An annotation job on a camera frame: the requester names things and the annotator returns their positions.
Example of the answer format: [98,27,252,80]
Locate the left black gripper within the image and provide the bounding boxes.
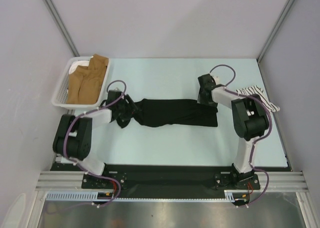
[116,94,141,122]

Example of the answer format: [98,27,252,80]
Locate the black tank top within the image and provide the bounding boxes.
[118,99,218,128]

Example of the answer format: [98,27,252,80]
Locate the striped white tank top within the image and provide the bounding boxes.
[236,85,281,113]

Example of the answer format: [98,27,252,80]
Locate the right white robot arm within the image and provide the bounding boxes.
[197,74,272,188]

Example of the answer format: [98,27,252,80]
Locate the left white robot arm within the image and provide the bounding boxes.
[52,90,141,188]

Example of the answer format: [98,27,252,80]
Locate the brown tank top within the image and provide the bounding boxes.
[66,54,109,105]

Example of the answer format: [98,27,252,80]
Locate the white plastic basket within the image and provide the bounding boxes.
[51,56,113,110]

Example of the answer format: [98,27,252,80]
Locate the right aluminium corner post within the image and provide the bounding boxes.
[256,0,297,64]

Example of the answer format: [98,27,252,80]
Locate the aluminium corner post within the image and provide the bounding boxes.
[256,0,297,64]
[42,0,80,57]

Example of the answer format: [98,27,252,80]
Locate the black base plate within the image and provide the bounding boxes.
[49,162,293,200]

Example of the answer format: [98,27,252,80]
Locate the slotted cable duct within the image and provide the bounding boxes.
[46,191,248,202]

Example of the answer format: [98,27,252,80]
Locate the left aluminium corner post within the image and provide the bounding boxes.
[42,0,80,57]

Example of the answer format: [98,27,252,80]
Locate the aluminium frame rail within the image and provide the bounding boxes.
[36,171,309,192]

